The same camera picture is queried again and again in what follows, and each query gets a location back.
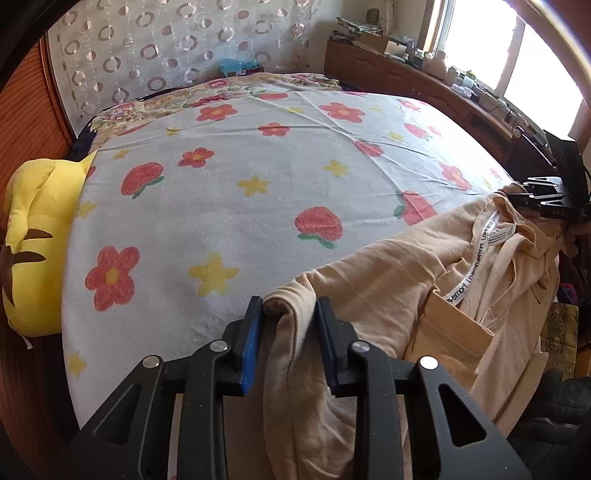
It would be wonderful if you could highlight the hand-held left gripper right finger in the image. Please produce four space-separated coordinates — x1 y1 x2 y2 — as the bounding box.
315 296 532 480

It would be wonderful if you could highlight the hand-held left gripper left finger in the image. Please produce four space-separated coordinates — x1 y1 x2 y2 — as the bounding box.
69 295 265 480

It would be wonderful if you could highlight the beige printed t-shirt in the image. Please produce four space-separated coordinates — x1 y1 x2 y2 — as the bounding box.
263 184 566 480

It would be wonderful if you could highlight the yellow patterned cloth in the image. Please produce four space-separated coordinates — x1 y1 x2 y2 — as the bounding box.
540 302 580 370

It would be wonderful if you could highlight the wooden framed window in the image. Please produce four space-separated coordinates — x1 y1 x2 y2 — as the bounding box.
427 0 591 139

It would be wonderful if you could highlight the flower print bed sheet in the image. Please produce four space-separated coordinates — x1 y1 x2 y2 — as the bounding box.
60 85 518 416

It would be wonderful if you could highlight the wooden cabinet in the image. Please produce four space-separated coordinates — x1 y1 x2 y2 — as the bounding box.
324 37 561 176

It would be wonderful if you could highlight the cardboard box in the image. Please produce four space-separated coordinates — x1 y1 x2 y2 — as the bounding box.
358 30 407 56

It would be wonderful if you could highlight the dark bag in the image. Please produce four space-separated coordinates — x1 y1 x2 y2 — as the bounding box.
508 367 591 480

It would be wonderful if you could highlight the stack of folded cloths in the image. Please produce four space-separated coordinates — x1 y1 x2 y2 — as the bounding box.
335 16 384 40

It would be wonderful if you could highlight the yellow plush toy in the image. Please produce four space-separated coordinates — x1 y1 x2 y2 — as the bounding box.
0 151 98 340

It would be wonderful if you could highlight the floral quilt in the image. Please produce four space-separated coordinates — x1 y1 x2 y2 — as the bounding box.
88 71 342 134

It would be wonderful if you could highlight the navy blue blanket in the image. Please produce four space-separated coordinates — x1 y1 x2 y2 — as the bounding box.
71 88 121 153

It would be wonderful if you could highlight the blue tissue pack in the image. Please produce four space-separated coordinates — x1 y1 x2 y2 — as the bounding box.
217 58 262 78

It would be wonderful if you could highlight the circle patterned sheer curtain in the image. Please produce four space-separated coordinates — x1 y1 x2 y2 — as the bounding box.
46 0 319 134

